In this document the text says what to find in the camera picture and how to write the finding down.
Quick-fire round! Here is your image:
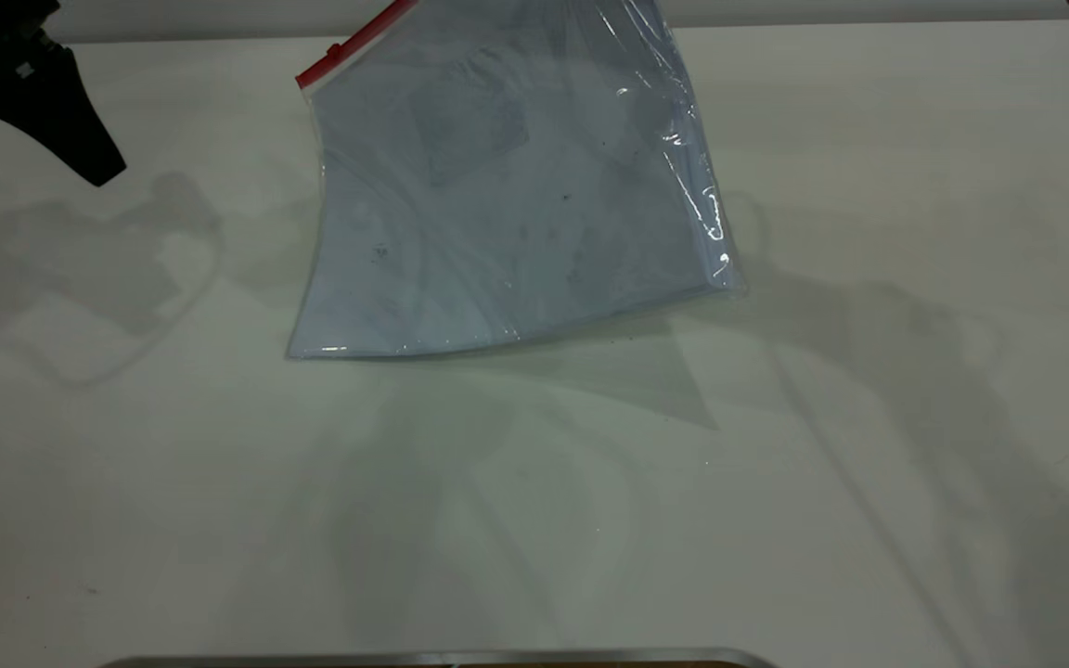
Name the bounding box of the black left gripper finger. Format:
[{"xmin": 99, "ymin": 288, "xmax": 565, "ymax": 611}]
[{"xmin": 0, "ymin": 46, "xmax": 127, "ymax": 187}]

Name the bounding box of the clear plastic bag red zipper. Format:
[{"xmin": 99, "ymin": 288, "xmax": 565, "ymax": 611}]
[{"xmin": 284, "ymin": 0, "xmax": 747, "ymax": 361}]

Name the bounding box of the metal-edged plate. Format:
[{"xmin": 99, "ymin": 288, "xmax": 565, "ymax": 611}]
[{"xmin": 94, "ymin": 647, "xmax": 781, "ymax": 668}]

